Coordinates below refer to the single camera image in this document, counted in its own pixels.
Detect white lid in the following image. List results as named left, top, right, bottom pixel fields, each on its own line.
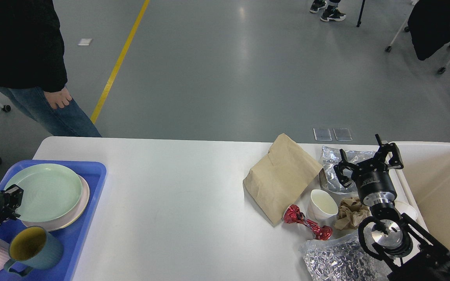
left=394, top=200, right=418, bottom=221

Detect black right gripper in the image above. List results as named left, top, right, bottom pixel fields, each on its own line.
left=333, top=134, right=404, bottom=206

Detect white paper cup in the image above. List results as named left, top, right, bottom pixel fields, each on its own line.
left=307, top=190, right=339, bottom=221

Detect light green plate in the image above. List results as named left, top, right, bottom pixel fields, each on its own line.
left=5, top=164, right=82, bottom=222

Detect crumpled brown paper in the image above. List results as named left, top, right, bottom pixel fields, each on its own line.
left=334, top=196, right=371, bottom=231

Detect beige plastic bin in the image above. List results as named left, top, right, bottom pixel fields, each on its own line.
left=396, top=142, right=450, bottom=250

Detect crumpled silver foil bag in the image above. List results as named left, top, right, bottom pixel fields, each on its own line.
left=300, top=231, right=391, bottom=281

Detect blue plastic tray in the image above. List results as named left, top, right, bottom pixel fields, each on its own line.
left=0, top=160, right=107, bottom=281

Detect dark teal mug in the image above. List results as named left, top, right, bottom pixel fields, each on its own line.
left=4, top=226, right=64, bottom=277

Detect person in black and jeans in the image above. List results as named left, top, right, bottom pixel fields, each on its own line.
left=0, top=0, right=101, bottom=137

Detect red foil wrapper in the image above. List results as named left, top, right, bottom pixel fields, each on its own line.
left=282, top=204, right=333, bottom=240

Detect brown paper bag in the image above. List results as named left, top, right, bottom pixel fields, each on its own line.
left=243, top=133, right=323, bottom=226

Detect pink plate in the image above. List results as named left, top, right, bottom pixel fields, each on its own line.
left=21, top=175, right=90, bottom=232

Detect black jacket on chair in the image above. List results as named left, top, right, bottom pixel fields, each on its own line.
left=385, top=0, right=450, bottom=75

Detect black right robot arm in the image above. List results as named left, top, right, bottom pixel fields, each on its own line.
left=334, top=135, right=450, bottom=281

